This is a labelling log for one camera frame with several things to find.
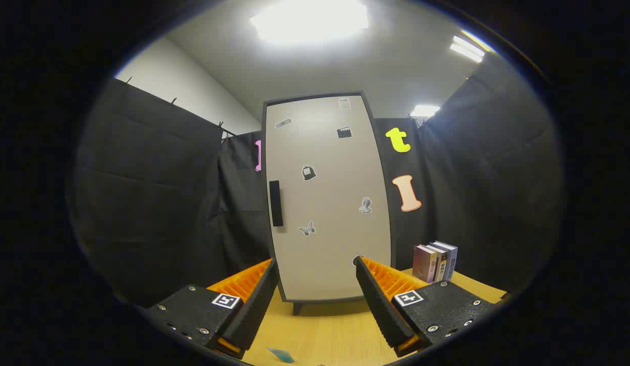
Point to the narrow ceiling light panel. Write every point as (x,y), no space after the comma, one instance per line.
(467,49)

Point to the black backdrop cloth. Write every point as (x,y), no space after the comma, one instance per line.
(152,203)

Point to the large ceiling light panel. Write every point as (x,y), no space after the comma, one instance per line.
(310,20)

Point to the dark spine book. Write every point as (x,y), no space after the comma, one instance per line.
(440,264)

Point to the beige cabinet door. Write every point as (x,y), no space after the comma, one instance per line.
(325,152)

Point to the blue white book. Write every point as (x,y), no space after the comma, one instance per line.
(451,262)

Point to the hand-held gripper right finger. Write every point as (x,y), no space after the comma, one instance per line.
(378,305)

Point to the dark grey cabinet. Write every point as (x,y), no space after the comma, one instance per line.
(297,308)

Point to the blue gradient tube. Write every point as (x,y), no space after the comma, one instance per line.
(282,355)

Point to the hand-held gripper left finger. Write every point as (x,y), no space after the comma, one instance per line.
(256,305)

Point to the small ceiling light panel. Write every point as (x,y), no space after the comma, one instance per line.
(424,111)

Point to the pink cover book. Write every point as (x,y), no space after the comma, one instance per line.
(422,264)

